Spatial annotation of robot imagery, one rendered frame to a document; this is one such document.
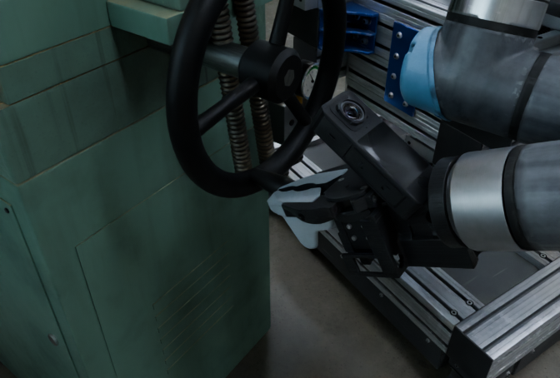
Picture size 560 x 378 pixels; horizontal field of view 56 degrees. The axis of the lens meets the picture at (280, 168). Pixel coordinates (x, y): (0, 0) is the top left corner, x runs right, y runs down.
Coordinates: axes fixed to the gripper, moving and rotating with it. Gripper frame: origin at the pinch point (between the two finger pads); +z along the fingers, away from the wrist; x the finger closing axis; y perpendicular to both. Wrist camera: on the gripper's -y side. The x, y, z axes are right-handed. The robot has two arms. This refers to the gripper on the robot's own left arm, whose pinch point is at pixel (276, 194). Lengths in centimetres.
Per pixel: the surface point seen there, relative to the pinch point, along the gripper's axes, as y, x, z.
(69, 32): -23.2, -4.3, 13.8
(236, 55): -14.1, 6.0, 3.1
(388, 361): 64, 38, 33
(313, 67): -5.7, 33.6, 16.8
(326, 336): 56, 35, 46
